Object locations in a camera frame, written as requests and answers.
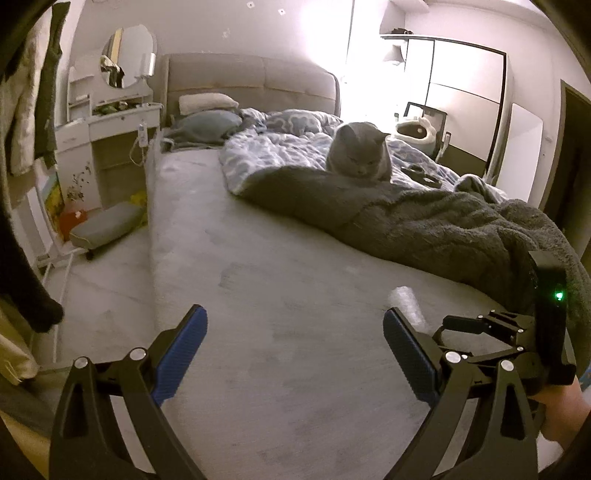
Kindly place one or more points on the grey bed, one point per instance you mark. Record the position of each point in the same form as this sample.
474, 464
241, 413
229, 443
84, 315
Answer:
277, 300

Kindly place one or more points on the grey cat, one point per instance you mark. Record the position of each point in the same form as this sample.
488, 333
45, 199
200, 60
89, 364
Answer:
358, 150

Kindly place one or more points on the white leaning panel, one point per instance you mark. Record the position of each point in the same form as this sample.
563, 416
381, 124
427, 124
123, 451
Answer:
519, 147

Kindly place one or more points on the grey cushioned stool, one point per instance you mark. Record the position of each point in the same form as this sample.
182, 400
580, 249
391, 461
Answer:
108, 226

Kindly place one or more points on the small yellow item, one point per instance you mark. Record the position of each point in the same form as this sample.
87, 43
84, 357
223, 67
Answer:
138, 201

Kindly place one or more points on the dark green garment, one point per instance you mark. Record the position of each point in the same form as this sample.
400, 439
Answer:
48, 92

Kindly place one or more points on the wall shelf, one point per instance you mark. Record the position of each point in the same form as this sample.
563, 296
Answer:
397, 35

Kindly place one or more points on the person's right hand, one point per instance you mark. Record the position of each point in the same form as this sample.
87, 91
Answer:
565, 415

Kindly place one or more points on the white clothes rack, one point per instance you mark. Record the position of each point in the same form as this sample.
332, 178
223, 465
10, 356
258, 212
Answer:
57, 277

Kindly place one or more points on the white fluffy jacket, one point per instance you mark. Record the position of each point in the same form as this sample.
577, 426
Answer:
21, 106

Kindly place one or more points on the blue patterned duvet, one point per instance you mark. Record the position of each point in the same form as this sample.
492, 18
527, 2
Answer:
281, 134

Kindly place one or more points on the white sliding wardrobe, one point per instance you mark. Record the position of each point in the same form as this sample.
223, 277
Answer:
461, 92

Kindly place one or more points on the yellow picture board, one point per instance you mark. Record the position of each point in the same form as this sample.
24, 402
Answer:
53, 203

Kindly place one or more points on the dark grey fleece blanket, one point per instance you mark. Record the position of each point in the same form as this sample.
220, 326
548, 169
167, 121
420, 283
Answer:
415, 221

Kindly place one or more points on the white cat bed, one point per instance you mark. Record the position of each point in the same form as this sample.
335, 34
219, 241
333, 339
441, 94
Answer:
413, 131

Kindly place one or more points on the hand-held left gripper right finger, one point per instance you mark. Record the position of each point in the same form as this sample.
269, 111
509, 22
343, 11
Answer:
411, 362

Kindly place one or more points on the white pillow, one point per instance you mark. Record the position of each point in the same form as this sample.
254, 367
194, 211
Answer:
207, 102

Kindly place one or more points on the dark door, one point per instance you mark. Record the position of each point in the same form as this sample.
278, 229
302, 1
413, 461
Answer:
570, 152

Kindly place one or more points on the white vanity shelf unit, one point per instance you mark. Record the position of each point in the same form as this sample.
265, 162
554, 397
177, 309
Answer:
83, 87

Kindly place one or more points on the grey upholstered headboard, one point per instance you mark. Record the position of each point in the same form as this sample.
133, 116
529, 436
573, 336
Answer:
249, 78

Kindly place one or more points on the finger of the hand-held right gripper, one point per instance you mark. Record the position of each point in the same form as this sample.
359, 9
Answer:
489, 350
503, 323

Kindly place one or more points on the white cylinder lamp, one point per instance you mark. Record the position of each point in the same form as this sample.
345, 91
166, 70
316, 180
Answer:
147, 64

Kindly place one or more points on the red item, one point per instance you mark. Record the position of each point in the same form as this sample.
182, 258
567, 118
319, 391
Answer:
74, 224

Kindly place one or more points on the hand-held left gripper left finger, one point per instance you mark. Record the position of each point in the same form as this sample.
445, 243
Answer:
180, 357

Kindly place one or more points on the black item on duvet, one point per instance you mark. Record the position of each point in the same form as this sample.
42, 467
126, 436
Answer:
422, 175

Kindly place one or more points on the black garment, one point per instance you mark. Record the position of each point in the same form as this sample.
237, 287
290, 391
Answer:
27, 277

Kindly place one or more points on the round vanity mirror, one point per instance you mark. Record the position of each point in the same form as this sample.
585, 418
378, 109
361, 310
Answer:
129, 55

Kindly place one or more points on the grey pillow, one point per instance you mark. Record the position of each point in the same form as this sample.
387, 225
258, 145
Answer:
205, 127

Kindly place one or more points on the yellow cloth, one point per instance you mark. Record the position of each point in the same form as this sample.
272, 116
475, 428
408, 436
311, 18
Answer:
18, 360

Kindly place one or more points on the white vanity table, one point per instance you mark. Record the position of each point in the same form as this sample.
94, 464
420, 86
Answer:
106, 138

